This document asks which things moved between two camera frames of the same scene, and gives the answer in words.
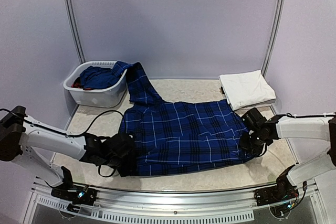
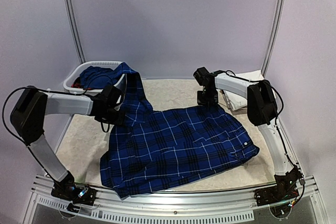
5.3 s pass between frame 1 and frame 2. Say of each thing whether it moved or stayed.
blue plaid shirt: moved
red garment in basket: stayed
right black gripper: moved
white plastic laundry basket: stayed
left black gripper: moved
